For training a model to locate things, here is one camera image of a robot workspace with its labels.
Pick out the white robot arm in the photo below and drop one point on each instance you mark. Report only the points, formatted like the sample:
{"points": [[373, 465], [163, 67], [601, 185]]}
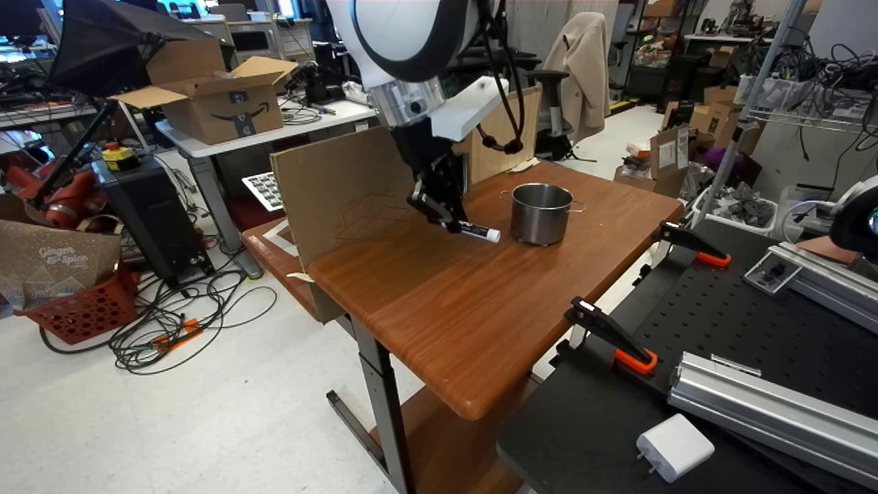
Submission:
{"points": [[401, 48]]}

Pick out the brown paper bag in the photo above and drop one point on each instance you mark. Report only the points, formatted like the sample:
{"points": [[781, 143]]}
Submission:
{"points": [[39, 263]]}

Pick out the black perforated breadboard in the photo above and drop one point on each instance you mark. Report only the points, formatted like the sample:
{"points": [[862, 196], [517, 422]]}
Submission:
{"points": [[576, 431]]}

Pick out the near black orange clamp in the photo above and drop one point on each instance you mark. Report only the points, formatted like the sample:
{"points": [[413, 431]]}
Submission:
{"points": [[627, 350]]}

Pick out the black photo umbrella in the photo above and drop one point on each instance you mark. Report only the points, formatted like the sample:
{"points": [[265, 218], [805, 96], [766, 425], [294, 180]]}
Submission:
{"points": [[113, 48]]}

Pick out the white power adapter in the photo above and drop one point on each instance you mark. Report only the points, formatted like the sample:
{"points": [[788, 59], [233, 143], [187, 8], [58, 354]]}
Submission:
{"points": [[674, 447]]}

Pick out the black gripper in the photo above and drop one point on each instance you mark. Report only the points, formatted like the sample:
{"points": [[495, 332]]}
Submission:
{"points": [[438, 169]]}

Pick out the near aluminium extrusion rail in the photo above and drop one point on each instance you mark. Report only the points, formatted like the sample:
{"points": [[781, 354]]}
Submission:
{"points": [[788, 420]]}

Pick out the black and white marker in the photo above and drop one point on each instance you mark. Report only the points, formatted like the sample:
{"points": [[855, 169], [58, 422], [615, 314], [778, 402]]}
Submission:
{"points": [[479, 232]]}

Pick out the chair with beige jacket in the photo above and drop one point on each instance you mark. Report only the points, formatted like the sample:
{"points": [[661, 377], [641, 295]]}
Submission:
{"points": [[574, 81]]}

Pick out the far aluminium extrusion rail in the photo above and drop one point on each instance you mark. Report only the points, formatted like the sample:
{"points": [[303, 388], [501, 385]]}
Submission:
{"points": [[826, 284]]}

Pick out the small brown cardboard boxes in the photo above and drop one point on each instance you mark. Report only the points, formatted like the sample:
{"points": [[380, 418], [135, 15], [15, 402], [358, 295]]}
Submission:
{"points": [[712, 127]]}

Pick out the aluminium extrusion rail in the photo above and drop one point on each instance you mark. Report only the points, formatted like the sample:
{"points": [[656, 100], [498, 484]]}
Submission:
{"points": [[788, 420], [826, 284]]}

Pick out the black computer tower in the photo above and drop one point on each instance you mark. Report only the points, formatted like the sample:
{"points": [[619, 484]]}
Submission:
{"points": [[152, 213]]}

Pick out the cardboard backboard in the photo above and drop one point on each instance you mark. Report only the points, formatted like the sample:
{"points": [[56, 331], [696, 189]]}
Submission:
{"points": [[355, 185]]}

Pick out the yellow emergency stop button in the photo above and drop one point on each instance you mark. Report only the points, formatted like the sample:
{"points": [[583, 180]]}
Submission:
{"points": [[119, 158]]}

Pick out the open cardboard box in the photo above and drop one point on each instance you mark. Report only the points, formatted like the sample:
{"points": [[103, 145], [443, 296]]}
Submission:
{"points": [[207, 100]]}

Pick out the small steel pot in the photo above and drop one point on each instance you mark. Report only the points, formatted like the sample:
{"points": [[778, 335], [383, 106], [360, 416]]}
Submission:
{"points": [[538, 213]]}

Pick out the black orange clamp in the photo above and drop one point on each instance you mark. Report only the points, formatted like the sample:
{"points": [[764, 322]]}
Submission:
{"points": [[627, 350], [704, 250]]}

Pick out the grey desk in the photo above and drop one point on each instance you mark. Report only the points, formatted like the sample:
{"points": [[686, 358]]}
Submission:
{"points": [[207, 158]]}

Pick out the far black orange clamp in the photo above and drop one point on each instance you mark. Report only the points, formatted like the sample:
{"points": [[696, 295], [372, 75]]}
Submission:
{"points": [[704, 250]]}

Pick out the wooden table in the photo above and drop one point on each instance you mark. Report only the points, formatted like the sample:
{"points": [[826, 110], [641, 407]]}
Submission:
{"points": [[449, 328]]}

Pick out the red plastic basket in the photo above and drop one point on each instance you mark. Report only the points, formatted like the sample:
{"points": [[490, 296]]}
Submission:
{"points": [[89, 310]]}

